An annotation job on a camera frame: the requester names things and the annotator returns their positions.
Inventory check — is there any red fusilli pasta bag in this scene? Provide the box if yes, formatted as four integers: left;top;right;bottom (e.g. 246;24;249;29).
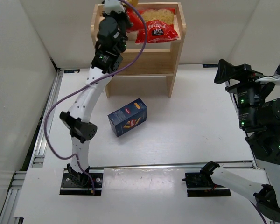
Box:
140;8;179;43
125;0;144;33

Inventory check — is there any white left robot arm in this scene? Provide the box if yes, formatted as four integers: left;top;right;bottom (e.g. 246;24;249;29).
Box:
60;11;131;187

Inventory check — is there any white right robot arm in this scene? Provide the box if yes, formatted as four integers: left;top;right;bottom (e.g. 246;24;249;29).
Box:
200;59;280;223

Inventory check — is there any wooden three-tier shelf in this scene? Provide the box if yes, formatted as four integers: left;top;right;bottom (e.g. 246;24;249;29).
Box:
91;2;186;98

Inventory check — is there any blue Barilla rigatoni box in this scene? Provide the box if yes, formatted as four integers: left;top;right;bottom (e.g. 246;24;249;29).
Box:
108;98;147;137

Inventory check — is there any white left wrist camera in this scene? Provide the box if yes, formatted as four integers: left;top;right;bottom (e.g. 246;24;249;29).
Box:
102;0;126;14

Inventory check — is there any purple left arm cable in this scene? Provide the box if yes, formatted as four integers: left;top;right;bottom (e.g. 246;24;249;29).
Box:
43;0;148;196

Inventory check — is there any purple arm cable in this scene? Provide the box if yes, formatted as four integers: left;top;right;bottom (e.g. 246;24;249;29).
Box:
43;0;148;196
249;200;269;224

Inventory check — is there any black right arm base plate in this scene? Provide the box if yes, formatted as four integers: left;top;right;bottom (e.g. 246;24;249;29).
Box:
183;172;231;197

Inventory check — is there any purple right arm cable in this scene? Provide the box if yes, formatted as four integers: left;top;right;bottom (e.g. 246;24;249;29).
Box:
249;200;269;224

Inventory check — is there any aluminium table rail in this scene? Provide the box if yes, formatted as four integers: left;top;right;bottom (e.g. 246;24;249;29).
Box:
0;67;63;224

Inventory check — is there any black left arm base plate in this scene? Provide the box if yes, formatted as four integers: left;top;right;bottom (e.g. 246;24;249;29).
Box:
59;168;104;196

